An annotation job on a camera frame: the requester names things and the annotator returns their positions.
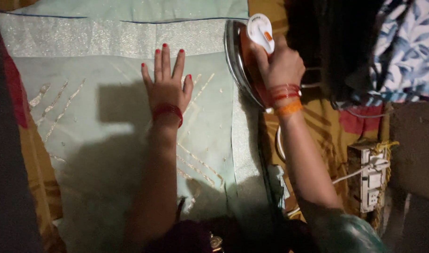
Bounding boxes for mustard patterned bedsheet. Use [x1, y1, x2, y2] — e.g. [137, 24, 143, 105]
[0, 0, 392, 253]

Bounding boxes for dark maroon garment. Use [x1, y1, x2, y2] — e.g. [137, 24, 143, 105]
[146, 198, 306, 253]

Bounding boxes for person's left hand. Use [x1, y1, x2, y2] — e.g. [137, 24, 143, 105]
[141, 44, 194, 109]

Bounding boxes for white socket extension board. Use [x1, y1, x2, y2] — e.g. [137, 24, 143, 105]
[347, 141, 391, 213]

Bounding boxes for blue floral white cloth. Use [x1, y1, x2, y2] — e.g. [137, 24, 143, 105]
[367, 0, 429, 103]

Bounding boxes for light green embroidered fabric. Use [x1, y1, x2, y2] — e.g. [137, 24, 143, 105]
[0, 0, 283, 253]

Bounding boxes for teal sleeve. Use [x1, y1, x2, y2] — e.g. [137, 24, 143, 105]
[304, 207, 389, 253]

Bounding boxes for thin red bangles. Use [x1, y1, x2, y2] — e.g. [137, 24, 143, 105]
[269, 83, 302, 103]

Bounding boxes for white power cord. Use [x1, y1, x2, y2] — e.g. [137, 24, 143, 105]
[275, 124, 373, 216]

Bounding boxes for orange and white clothes iron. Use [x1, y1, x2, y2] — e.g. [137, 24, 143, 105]
[224, 13, 282, 110]

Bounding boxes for person's right hand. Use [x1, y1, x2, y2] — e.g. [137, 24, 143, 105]
[250, 34, 306, 88]

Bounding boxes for yellow rope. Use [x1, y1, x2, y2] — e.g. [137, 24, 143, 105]
[371, 140, 400, 231]

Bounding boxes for white plug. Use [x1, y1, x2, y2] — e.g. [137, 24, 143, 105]
[369, 156, 391, 173]

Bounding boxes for orange wrist thread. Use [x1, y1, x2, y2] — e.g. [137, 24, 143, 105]
[275, 100, 303, 117]

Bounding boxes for dark grey cloth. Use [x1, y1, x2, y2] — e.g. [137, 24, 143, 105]
[0, 13, 44, 253]

